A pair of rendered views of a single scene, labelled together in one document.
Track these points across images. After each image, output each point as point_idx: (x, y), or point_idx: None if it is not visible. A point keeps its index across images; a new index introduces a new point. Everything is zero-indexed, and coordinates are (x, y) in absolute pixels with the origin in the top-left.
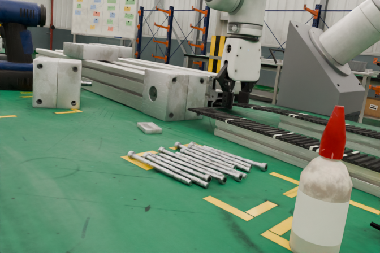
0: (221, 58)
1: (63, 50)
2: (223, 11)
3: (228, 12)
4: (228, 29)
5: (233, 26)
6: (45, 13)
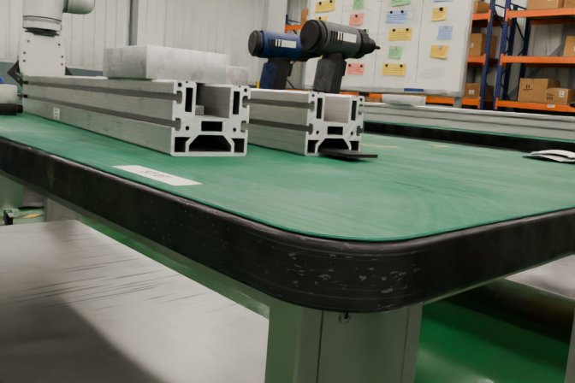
0: (64, 57)
1: (247, 82)
2: (75, 14)
3: (65, 12)
4: (60, 26)
5: (62, 25)
6: (248, 41)
